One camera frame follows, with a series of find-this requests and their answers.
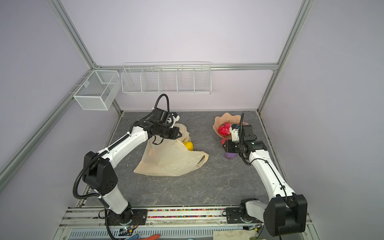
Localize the cream plastic bag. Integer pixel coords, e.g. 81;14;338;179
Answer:
134;124;209;177

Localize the yellow lemon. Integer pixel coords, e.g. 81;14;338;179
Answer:
184;142;194;151

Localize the long white wire basket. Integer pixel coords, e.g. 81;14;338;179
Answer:
121;62;212;94

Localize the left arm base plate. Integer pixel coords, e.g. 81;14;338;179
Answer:
107;209;148;226

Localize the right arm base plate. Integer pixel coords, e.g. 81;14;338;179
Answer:
222;207;262;224

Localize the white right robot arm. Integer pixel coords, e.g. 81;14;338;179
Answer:
223;125;308;237

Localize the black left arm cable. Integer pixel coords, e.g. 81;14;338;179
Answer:
72;93;171;200

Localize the small white mesh basket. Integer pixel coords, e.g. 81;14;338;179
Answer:
74;70;122;111

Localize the pink wavy fruit plate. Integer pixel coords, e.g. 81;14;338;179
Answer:
213;113;241;141

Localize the red dragon fruit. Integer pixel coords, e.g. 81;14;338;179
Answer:
218;123;232;137

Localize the red blue glove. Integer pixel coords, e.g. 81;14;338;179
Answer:
125;233;161;240

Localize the beige cloth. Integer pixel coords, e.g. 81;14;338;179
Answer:
213;230;258;240

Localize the pink purple spatula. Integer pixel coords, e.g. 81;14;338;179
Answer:
221;139;238;160

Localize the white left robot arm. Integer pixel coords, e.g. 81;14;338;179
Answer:
77;108;182;225

